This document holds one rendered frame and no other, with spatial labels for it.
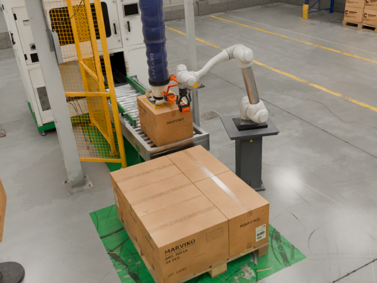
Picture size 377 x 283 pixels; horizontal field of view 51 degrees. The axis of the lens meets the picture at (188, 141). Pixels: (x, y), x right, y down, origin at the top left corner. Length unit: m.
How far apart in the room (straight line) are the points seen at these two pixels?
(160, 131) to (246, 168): 1.00
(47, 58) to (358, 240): 3.39
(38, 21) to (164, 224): 2.24
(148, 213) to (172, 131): 1.15
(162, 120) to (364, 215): 2.19
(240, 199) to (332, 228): 1.06
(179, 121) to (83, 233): 1.47
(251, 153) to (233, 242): 1.18
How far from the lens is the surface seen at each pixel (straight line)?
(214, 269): 3.43
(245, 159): 4.21
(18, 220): 4.59
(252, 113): 3.84
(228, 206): 3.31
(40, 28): 4.16
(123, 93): 5.86
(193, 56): 7.20
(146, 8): 3.95
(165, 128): 4.10
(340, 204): 4.37
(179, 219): 3.20
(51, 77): 4.27
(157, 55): 4.06
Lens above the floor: 2.56
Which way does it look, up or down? 28 degrees down
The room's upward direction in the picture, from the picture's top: 4 degrees counter-clockwise
